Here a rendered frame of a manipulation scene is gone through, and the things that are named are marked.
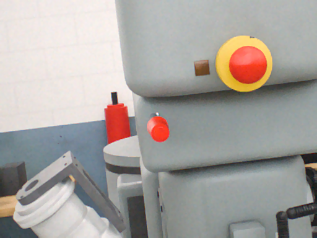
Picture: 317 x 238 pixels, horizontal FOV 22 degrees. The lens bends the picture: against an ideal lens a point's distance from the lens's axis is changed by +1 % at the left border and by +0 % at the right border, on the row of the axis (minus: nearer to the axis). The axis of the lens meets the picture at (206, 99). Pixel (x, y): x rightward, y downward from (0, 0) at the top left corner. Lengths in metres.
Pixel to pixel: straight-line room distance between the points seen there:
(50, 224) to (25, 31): 4.58
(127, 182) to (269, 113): 0.56
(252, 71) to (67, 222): 0.24
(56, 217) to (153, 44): 0.23
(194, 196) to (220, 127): 0.11
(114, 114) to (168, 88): 4.29
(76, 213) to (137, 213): 0.73
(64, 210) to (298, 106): 0.36
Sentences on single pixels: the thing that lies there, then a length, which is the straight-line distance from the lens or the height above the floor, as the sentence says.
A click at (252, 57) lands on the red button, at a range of 0.84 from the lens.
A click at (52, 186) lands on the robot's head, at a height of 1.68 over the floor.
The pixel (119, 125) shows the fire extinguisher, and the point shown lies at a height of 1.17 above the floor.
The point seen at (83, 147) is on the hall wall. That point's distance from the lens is 5.35.
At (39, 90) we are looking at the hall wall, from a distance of 5.34.
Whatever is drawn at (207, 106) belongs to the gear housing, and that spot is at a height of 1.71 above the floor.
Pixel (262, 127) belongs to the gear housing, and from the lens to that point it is 1.00.
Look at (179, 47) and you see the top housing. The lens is 0.88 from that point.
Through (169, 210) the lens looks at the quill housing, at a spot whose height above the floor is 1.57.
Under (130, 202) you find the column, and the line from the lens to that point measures 1.50.
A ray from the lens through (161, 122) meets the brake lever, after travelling 0.85.
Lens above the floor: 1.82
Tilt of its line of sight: 6 degrees down
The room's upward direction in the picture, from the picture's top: 6 degrees counter-clockwise
